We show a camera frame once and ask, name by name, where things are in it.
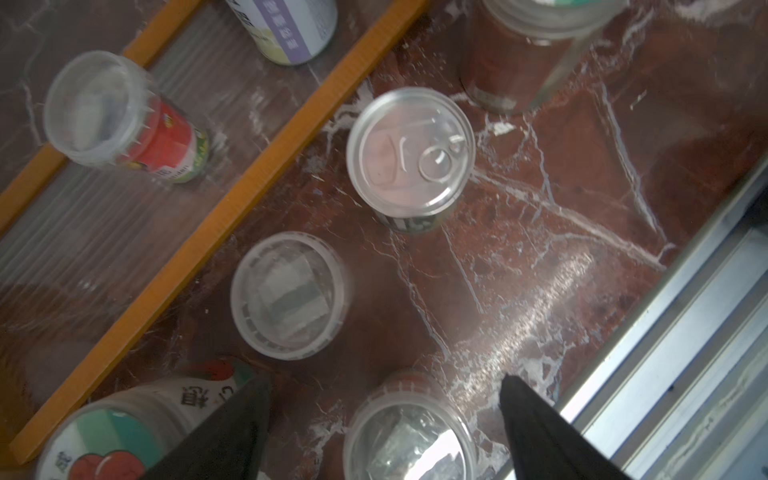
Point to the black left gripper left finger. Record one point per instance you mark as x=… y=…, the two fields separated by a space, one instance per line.
x=229 y=444

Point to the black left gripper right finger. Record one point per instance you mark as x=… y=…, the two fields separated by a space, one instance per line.
x=542 y=444

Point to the tall jar strawberry lid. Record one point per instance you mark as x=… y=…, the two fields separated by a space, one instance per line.
x=123 y=435

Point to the small clear tub red label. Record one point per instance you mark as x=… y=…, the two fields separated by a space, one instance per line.
x=408 y=429

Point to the small clear tub pink label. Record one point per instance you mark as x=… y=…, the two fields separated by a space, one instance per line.
x=290 y=295

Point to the orange wooden three-tier shelf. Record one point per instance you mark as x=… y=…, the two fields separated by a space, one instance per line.
x=191 y=250

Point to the green silver-top tin can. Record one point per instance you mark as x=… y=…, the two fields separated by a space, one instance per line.
x=409 y=156

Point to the clear jar red label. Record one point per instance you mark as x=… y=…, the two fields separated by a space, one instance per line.
x=517 y=53

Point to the silver grey tin can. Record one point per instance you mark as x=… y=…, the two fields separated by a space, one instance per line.
x=288 y=32

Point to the aluminium front rail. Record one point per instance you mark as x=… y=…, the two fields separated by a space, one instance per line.
x=680 y=392

